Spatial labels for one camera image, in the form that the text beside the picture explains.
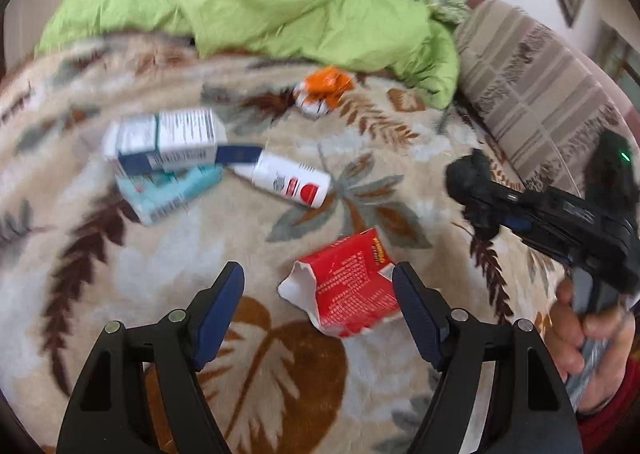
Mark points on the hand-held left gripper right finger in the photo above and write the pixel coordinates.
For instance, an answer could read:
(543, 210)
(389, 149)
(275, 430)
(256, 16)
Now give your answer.
(417, 316)

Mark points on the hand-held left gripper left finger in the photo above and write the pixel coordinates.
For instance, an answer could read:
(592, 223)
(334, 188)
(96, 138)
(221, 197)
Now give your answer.
(217, 319)

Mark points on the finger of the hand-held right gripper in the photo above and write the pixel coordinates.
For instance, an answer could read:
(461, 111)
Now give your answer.
(517, 225)
(510, 195)

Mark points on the red cardboard box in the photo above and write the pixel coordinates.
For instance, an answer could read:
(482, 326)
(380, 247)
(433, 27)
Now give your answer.
(350, 284)

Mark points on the teal cardboard box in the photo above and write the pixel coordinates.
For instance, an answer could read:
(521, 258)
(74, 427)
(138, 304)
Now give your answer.
(165, 194)

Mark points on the white bottle with red label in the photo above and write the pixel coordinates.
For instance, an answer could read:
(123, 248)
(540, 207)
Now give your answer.
(292, 181)

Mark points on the white and blue box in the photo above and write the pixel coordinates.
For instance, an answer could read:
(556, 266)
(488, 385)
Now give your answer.
(170, 138)

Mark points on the orange wrapper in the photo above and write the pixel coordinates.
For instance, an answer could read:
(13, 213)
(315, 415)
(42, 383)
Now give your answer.
(322, 88)

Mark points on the person's red-sleeved right forearm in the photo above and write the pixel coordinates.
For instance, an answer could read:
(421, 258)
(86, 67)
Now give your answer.
(615, 424)

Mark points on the person's right hand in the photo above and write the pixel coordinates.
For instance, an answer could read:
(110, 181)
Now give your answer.
(590, 359)

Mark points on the leaf-print plush blanket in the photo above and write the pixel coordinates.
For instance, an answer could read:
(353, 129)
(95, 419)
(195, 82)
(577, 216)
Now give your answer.
(150, 259)

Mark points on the striped floral cushion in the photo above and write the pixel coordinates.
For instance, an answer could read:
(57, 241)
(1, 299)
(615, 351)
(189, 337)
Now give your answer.
(540, 98)

